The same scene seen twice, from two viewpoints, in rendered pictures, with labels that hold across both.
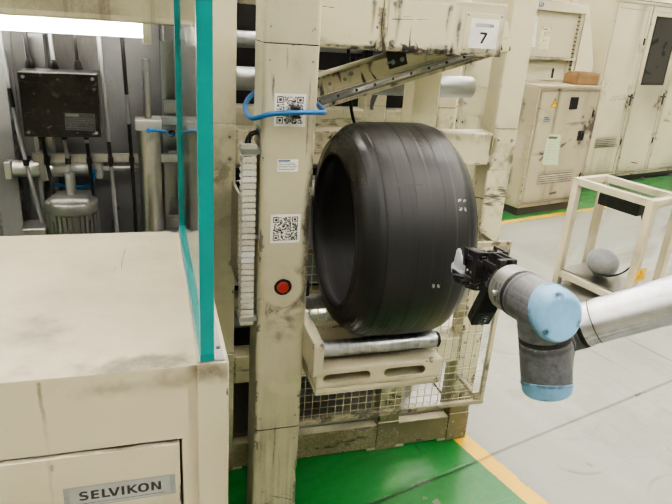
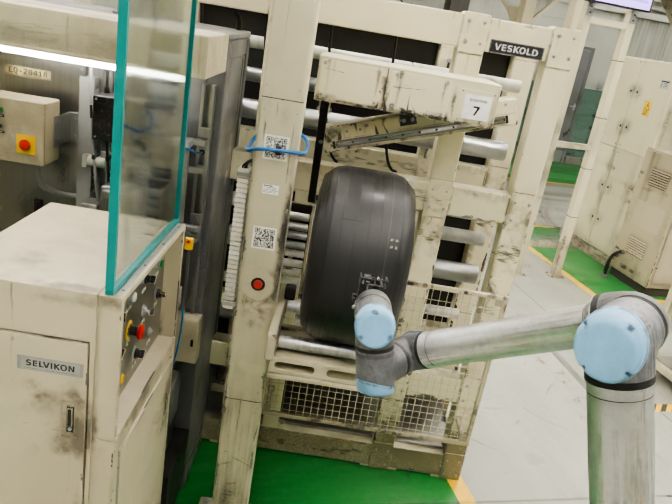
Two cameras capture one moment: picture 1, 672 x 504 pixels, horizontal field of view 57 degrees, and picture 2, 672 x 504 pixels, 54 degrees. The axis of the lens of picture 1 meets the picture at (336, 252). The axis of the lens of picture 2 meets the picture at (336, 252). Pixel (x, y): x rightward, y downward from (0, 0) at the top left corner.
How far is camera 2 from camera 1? 0.77 m
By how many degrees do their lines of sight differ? 15
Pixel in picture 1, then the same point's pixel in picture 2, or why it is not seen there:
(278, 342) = (250, 328)
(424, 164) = (371, 206)
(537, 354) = (360, 355)
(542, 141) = not seen: outside the picture
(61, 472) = (17, 342)
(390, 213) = (330, 239)
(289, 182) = (270, 202)
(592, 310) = (428, 337)
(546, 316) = (362, 325)
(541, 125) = not seen: outside the picture
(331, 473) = (319, 473)
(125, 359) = (65, 283)
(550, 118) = not seen: outside the picture
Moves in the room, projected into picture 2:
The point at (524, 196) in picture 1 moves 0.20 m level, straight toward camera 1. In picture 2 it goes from (655, 276) to (650, 281)
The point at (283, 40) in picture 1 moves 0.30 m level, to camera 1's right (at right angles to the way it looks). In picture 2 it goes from (275, 95) to (372, 116)
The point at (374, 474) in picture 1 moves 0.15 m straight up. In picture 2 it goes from (356, 485) to (362, 457)
